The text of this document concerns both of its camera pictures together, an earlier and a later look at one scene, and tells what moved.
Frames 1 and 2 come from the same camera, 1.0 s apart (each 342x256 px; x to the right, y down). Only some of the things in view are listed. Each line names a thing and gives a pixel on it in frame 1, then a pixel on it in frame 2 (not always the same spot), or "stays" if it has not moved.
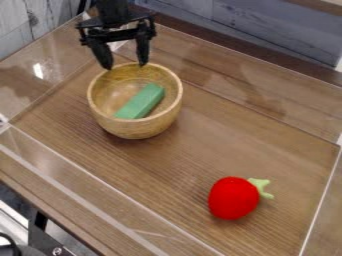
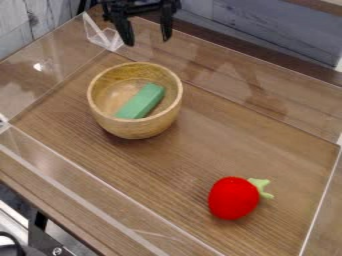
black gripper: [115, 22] → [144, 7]
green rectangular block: [139, 105] stays
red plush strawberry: [233, 197] stays
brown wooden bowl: [112, 86] stays
